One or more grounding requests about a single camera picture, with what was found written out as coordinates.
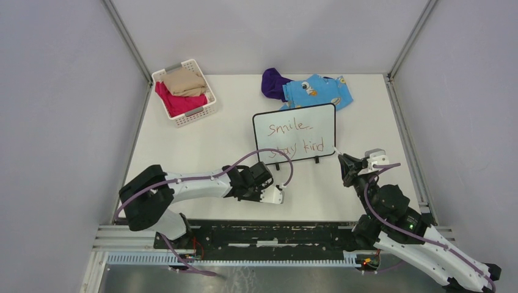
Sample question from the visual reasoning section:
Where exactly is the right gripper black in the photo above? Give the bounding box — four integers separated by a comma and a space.
337, 153, 377, 220

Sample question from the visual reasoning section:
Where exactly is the whiteboard with black frame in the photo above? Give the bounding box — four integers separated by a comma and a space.
252, 103, 336, 165

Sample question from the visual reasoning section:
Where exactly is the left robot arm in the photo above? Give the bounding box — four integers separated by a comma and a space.
119, 162, 283, 249

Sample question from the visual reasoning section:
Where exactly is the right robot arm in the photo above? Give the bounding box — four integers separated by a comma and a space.
338, 150, 502, 292

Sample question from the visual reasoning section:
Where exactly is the blue patterned cloth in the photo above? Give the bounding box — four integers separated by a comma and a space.
280, 74, 354, 111

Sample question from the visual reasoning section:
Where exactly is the purple cloth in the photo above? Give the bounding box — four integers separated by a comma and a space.
261, 68, 292, 103

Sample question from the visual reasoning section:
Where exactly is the pink cloth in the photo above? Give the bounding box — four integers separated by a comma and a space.
155, 82, 207, 118

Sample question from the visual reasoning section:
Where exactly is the white plastic basket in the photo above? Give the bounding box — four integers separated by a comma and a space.
152, 59, 219, 128

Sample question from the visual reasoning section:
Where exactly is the beige folded cloth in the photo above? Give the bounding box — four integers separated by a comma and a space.
162, 68, 206, 96

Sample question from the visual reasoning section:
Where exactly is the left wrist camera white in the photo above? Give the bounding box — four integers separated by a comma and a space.
260, 186, 284, 204

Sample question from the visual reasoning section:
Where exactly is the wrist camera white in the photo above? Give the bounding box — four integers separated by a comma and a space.
260, 186, 284, 204
359, 148, 401, 175

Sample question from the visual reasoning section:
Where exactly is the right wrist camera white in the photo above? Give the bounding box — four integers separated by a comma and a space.
359, 148, 401, 175

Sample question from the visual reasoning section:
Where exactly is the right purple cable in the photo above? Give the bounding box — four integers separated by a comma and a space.
362, 162, 498, 293

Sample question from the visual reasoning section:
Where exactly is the purple cable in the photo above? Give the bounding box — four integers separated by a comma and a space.
113, 148, 294, 277
362, 162, 498, 293

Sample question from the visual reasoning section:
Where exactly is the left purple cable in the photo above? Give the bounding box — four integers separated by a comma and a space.
113, 148, 294, 277

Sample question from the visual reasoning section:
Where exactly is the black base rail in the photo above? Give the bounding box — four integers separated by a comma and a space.
170, 219, 376, 261

